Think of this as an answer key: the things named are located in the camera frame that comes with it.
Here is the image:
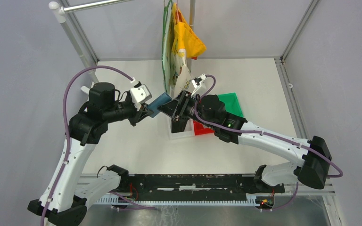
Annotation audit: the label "hanging patterned cloth bag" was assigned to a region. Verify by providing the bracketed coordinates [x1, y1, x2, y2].
[161, 0, 192, 97]

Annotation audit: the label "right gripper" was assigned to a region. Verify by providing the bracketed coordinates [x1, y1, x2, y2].
[158, 89, 216, 129]

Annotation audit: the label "green bin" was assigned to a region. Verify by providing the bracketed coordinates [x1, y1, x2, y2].
[218, 93, 244, 117]

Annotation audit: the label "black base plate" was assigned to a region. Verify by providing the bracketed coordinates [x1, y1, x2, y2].
[113, 174, 285, 201]

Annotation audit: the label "red bin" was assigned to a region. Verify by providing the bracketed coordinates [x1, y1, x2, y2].
[193, 121, 214, 136]

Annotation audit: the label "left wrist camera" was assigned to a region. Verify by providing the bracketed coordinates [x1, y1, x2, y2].
[129, 84, 152, 110]

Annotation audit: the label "vertical rack pole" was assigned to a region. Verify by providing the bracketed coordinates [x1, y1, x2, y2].
[187, 0, 197, 75]

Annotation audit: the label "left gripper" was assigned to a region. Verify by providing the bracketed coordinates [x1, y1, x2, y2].
[104, 95, 154, 126]

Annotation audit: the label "blue card holder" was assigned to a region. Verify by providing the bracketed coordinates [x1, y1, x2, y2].
[147, 93, 172, 118]

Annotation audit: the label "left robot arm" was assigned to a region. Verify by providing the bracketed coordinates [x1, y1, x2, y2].
[28, 82, 152, 226]

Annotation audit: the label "white clothes rack pole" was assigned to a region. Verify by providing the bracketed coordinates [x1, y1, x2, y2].
[48, 0, 134, 84]

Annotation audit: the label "yellow cloth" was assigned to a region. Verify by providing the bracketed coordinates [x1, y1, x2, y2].
[171, 3, 207, 60]

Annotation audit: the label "white cable duct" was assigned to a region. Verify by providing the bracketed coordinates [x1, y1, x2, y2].
[94, 194, 275, 207]

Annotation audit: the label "white bin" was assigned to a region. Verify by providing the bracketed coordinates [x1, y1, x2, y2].
[168, 121, 195, 139]

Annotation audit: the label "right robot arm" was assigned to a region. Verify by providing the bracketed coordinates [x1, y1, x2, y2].
[158, 92, 332, 192]

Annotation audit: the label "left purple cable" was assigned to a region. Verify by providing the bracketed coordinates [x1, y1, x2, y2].
[40, 65, 156, 226]

